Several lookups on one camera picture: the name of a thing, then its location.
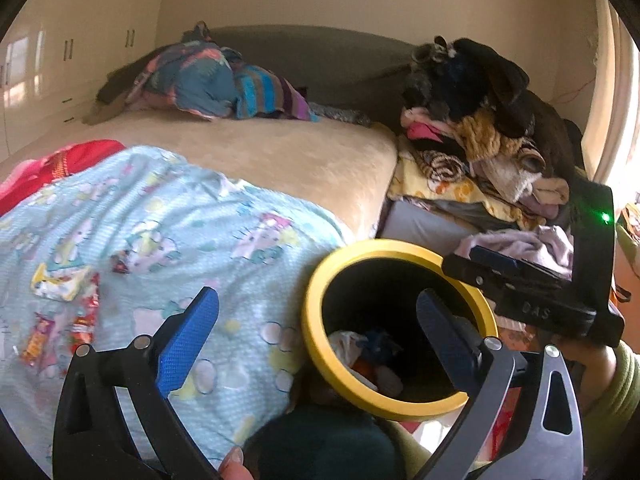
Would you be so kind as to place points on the small dark red wrapper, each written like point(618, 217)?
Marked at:
point(120, 263)

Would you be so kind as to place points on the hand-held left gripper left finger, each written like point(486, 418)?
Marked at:
point(185, 340)

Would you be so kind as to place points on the white plastic bag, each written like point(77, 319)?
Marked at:
point(345, 347)

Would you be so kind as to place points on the red blanket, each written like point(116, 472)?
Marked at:
point(60, 160)

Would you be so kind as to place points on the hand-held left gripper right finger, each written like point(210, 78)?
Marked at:
point(445, 340)

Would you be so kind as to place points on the cream glossy wardrobe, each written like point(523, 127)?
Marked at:
point(100, 10)

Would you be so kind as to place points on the yellow cartoon blanket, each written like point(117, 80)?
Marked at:
point(450, 192)

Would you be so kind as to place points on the brown white striped garment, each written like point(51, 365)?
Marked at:
point(442, 166)

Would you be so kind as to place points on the dark brown garment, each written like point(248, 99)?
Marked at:
point(115, 87)

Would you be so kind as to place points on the beige bed sheet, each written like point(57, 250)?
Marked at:
point(275, 160)

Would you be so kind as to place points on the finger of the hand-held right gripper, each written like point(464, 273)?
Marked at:
point(470, 272)
point(495, 257)

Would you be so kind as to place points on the orange red snack wrapper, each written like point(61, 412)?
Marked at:
point(40, 340)

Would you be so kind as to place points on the lavender cloth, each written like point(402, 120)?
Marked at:
point(540, 245)

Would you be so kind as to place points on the blue cloth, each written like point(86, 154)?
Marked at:
point(377, 342)

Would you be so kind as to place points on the white towel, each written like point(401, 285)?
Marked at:
point(525, 185)

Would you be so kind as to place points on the pink garment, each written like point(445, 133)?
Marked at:
point(425, 131)

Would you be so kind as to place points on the yellow white wrapper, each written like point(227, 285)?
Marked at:
point(55, 282)

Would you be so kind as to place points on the person's left hand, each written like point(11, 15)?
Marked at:
point(234, 465)

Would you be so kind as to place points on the yellow rimmed black bin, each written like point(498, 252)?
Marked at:
point(315, 320)

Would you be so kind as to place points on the grey patterned cloth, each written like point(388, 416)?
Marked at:
point(340, 115)

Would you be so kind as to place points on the striped colourful garment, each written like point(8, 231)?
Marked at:
point(265, 90)

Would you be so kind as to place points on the grey fluffy garment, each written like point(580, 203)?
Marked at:
point(422, 77)

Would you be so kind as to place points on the yellow knit garment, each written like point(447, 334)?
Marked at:
point(480, 135)

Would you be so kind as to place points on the person's right hand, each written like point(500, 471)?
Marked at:
point(592, 365)

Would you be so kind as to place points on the grey headboard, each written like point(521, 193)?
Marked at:
point(325, 55)

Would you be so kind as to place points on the blue patterned garment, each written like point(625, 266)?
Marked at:
point(190, 80)

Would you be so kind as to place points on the pile of mixed clothes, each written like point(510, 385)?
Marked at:
point(530, 110)

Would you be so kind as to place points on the light blue cartoon blanket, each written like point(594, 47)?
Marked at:
point(150, 220)

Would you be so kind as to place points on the cream curtain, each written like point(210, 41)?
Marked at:
point(615, 85)

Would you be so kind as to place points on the person's right forearm green sleeve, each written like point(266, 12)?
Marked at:
point(620, 410)

